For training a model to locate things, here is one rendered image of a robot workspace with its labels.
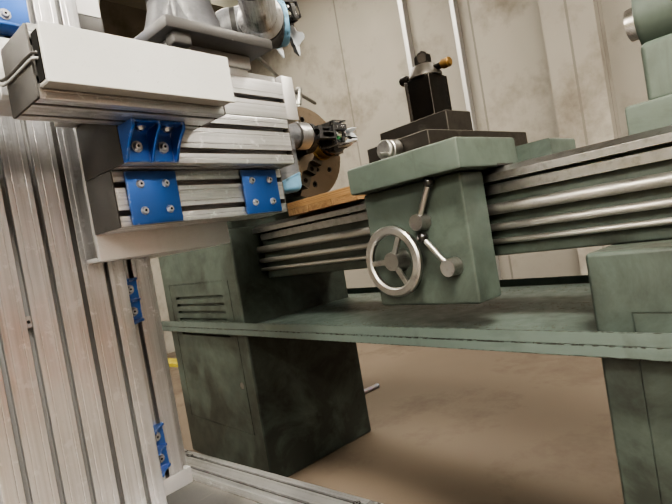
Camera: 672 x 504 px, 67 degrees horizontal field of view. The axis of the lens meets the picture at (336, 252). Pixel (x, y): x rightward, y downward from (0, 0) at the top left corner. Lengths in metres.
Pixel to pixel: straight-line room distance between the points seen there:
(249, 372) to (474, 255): 0.97
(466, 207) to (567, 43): 2.68
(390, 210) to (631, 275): 0.49
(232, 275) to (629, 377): 1.19
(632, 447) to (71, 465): 0.92
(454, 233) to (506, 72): 2.98
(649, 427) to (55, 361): 0.97
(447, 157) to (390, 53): 3.51
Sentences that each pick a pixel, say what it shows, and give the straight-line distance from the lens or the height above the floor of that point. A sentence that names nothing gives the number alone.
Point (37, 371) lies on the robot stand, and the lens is 0.97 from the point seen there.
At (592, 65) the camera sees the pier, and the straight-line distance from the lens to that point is 3.56.
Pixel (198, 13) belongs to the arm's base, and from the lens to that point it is 1.00.
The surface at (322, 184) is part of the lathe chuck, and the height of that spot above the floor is 0.97.
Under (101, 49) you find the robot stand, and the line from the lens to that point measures 0.72.
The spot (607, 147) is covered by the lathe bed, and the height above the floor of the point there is 0.85.
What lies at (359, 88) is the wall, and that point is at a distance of 4.61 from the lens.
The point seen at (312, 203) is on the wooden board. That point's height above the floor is 0.89.
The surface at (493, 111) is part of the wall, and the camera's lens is 3.96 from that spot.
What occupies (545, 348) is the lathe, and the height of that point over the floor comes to 0.53.
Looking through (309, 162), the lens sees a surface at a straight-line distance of 1.66.
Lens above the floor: 0.78
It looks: 2 degrees down
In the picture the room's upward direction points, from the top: 10 degrees counter-clockwise
